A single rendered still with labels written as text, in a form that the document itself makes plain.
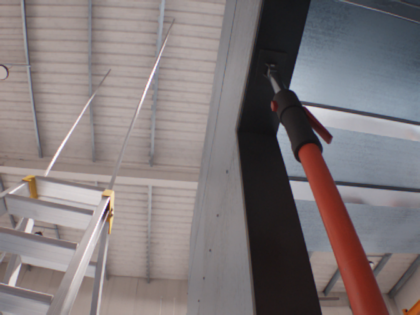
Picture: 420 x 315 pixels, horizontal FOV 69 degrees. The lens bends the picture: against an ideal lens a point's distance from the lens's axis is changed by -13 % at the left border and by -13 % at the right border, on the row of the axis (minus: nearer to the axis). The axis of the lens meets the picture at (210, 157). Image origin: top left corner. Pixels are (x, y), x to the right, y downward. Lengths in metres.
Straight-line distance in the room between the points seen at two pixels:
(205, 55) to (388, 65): 5.50
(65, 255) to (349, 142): 1.81
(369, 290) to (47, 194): 1.24
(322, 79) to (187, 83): 5.67
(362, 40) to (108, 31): 5.87
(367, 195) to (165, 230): 8.24
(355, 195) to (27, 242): 2.12
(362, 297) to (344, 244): 0.07
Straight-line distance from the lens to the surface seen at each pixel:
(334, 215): 0.40
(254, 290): 0.53
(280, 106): 0.60
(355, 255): 0.36
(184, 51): 7.20
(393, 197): 2.70
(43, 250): 0.94
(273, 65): 0.77
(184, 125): 7.94
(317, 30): 1.88
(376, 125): 2.23
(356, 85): 2.07
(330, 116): 2.08
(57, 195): 1.39
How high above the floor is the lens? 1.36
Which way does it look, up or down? 54 degrees up
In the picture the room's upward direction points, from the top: straight up
